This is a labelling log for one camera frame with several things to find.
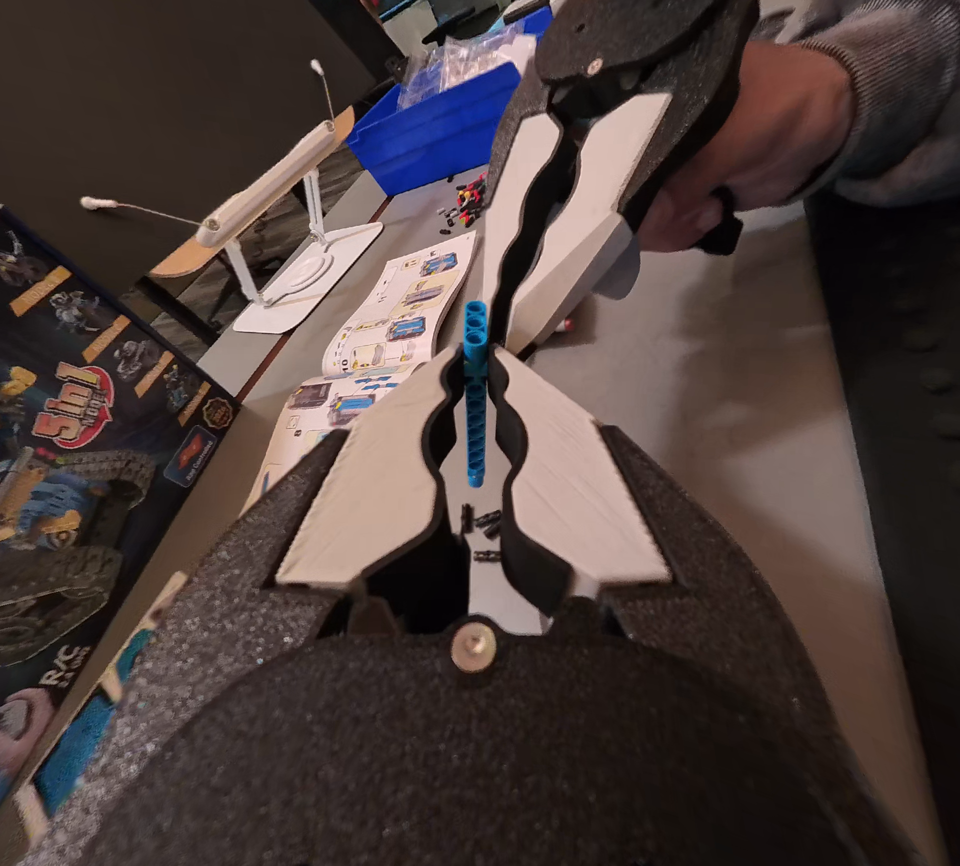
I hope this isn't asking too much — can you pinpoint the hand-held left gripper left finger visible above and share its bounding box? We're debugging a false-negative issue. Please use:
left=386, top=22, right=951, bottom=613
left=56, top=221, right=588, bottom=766
left=271, top=346, right=462, bottom=593

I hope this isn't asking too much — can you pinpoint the pile of clear plastic bags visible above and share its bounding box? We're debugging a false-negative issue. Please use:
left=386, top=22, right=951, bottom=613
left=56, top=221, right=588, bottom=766
left=397, top=34, right=537, bottom=110

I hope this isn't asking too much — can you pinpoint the black partition panel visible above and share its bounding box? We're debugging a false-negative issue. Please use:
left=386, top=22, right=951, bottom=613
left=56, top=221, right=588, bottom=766
left=0, top=0, right=410, bottom=297

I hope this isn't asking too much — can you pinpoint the white wooden-top laptop stand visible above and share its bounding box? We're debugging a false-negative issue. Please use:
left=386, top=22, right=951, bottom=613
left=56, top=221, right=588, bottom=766
left=81, top=60, right=384, bottom=335

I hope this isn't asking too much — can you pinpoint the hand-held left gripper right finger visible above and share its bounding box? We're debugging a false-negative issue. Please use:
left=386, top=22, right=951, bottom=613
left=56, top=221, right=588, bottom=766
left=486, top=346, right=674, bottom=591

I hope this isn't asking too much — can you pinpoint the open instruction booklet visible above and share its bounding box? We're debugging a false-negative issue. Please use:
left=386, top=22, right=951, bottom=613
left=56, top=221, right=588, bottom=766
left=240, top=230, right=479, bottom=515

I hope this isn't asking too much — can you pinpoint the grey desk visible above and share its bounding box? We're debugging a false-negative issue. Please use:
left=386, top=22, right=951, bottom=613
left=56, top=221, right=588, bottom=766
left=0, top=0, right=948, bottom=866

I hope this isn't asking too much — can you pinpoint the pile of small building pieces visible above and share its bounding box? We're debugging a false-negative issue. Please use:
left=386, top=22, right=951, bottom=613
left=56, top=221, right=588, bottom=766
left=438, top=169, right=489, bottom=230

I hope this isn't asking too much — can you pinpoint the black dotted mat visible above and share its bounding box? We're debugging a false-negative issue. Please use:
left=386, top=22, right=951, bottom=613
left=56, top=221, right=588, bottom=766
left=806, top=191, right=960, bottom=866

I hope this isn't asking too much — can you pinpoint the blue perforated building beam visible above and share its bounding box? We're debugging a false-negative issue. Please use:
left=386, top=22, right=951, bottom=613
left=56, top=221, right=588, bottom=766
left=463, top=301, right=494, bottom=488

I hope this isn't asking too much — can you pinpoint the dark blue toy set box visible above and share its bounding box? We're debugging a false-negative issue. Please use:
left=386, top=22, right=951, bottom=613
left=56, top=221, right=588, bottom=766
left=0, top=206, right=241, bottom=830

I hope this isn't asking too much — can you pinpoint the blue plastic bin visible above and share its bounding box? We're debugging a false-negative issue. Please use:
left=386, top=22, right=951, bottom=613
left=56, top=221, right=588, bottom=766
left=346, top=7, right=555, bottom=196

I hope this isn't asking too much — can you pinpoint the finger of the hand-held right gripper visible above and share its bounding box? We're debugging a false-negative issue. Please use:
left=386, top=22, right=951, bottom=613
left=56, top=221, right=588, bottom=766
left=508, top=91, right=674, bottom=353
left=478, top=110, right=565, bottom=359

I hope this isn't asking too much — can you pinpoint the person's right hand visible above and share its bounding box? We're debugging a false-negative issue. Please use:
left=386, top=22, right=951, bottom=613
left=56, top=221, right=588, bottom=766
left=641, top=40, right=858, bottom=256

